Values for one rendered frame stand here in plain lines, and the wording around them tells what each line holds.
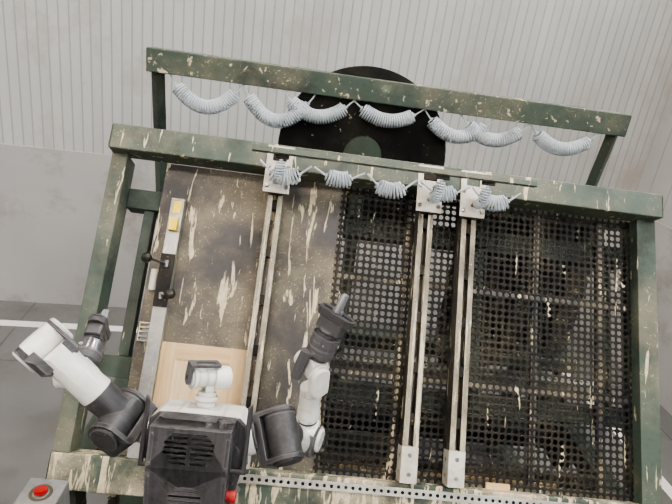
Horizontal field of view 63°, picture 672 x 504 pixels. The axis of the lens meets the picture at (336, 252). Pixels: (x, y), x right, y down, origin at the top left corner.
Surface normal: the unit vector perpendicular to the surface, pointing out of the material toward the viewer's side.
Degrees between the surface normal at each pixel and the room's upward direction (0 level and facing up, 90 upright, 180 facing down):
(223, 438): 68
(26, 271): 90
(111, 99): 90
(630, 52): 90
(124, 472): 56
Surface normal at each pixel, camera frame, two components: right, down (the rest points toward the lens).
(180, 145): 0.09, -0.21
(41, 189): 0.12, 0.37
